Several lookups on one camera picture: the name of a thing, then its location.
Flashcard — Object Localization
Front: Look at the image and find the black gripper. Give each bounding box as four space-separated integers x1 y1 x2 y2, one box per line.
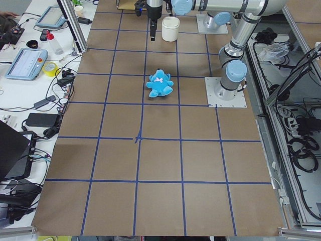
146 0 163 41

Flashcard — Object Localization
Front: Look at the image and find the white trash can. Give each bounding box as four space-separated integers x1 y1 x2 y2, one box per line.
162 16 180 42

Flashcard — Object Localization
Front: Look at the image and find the blue teddy bear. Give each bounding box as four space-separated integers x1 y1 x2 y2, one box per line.
146 69 174 98

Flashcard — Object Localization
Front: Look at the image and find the white paper cup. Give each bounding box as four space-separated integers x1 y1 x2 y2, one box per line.
74 5 84 18

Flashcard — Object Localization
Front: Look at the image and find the clear bottle red cap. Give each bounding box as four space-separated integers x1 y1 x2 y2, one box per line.
46 31 64 55

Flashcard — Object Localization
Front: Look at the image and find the far blue teach pendant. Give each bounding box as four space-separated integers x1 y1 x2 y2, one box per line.
36 6 65 29

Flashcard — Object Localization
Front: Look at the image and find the blue teach pendant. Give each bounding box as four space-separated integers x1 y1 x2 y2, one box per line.
5 48 48 81
36 6 65 29

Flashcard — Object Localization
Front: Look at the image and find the yellow tape roll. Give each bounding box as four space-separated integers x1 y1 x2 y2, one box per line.
42 62 58 77

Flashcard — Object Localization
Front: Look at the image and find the black cloth bundle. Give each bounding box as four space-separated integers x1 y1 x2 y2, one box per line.
254 27 277 45

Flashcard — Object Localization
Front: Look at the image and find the black round dish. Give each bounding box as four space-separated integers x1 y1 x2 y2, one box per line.
26 40 38 49

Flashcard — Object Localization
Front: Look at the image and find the crumpled white cloth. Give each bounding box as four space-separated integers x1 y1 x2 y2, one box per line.
258 43 289 64

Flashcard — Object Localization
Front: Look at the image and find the near blue teach pendant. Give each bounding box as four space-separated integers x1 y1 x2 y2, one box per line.
5 48 48 81

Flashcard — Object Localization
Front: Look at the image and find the grey usb hub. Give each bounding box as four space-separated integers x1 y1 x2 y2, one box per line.
34 95 56 109

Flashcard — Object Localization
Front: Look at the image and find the black power adapter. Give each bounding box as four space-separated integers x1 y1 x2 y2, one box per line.
26 113 58 128

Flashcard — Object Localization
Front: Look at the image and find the black laptop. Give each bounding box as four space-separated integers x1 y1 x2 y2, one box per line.
1 122 36 181

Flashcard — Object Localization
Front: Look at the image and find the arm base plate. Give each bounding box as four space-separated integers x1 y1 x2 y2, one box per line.
205 77 247 108
197 15 228 35

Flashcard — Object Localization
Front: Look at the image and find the aluminium frame post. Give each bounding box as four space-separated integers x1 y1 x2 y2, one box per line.
57 0 87 54

